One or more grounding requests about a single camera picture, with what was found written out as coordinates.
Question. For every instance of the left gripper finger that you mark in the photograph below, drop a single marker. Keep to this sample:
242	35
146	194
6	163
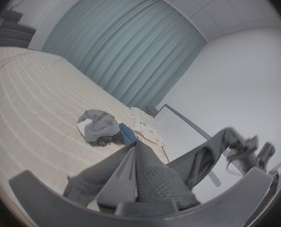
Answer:
121	185

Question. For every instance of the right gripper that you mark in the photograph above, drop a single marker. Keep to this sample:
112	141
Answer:
245	163

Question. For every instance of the black T-shirt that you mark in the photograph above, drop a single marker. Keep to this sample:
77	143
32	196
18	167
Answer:
154	174

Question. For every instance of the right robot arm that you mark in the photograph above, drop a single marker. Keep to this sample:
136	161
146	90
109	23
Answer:
265	154

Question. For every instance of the pile of clothes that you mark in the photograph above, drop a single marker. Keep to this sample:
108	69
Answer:
102	126

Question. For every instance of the bed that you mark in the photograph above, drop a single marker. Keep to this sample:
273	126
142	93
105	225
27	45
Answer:
36	91

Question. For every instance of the white printed pillow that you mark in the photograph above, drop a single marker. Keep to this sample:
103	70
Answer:
147	124

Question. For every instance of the grey bedside table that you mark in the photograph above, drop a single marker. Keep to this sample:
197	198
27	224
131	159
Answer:
151	109

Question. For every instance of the blue-green curtain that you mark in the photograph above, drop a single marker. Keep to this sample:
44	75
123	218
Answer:
142	55
83	20

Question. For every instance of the black chest of drawers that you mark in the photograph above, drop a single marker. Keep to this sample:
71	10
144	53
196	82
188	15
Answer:
12	34

